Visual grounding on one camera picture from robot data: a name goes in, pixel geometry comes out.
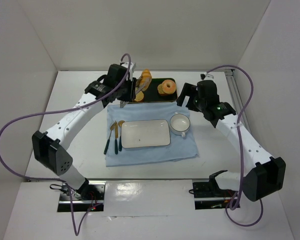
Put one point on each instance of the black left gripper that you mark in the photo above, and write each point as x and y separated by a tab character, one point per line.
131	90

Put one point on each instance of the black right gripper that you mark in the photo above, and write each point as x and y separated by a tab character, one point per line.
186	95

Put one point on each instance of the metal food tongs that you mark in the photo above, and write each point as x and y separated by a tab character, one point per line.
138	85

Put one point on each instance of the golden bread roll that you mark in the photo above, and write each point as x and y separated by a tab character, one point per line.
146	79

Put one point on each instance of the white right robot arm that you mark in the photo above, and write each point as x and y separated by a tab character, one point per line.
262	174

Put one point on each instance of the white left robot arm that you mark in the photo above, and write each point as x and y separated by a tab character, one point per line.
50	147

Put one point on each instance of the toast bread slice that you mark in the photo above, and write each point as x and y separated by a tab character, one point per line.
139	97

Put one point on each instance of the dark green rectangular tray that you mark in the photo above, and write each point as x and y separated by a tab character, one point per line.
151	95

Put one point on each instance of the white ceramic cup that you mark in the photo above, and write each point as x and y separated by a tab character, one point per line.
179	124

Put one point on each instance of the round brown bun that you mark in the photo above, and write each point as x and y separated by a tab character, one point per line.
160	90

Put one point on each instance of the white rectangular plate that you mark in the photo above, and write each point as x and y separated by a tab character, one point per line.
145	133

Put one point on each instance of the light blue cloth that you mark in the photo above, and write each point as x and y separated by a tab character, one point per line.
178	149

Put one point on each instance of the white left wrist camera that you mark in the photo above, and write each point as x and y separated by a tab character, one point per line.
131	67

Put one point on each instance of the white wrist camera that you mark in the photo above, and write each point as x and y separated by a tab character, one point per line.
206	76
131	67

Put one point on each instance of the glazed ring donut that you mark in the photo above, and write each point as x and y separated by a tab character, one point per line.
169	87

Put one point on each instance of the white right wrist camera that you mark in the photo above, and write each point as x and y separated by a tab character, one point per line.
206	76

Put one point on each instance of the gold spoon green handle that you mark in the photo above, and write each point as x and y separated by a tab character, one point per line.
120	123

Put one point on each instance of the gold knife green handle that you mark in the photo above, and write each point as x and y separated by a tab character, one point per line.
116	150

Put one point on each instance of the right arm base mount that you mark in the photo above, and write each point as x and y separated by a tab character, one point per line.
206	198

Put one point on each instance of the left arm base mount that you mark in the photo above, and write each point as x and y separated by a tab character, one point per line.
94	198

